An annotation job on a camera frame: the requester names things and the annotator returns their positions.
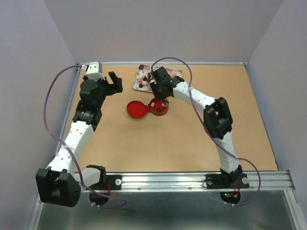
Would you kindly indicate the red round tin box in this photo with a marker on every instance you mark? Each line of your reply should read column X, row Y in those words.
column 158, row 107

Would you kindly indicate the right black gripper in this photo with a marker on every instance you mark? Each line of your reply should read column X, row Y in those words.
column 158, row 96

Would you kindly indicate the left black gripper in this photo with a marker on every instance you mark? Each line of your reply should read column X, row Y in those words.
column 115, row 88

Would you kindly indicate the metal serving tongs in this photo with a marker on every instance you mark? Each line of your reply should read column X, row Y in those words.
column 164, row 103

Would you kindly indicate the floral rectangular tray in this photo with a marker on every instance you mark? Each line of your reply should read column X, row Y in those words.
column 138, row 79

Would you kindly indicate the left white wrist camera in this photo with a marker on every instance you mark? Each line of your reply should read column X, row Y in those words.
column 95, row 71

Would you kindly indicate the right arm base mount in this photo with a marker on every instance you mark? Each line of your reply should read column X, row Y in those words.
column 229, row 190

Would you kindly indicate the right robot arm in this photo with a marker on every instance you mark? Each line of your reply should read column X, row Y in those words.
column 214, row 115

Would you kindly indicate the aluminium mounting rail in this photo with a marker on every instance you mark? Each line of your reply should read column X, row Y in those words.
column 127, row 182

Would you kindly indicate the red tin lid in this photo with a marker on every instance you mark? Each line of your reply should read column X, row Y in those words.
column 137, row 109

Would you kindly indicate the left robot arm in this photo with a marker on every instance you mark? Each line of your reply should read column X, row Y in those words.
column 62, row 181

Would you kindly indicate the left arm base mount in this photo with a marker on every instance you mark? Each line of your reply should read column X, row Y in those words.
column 105, row 182

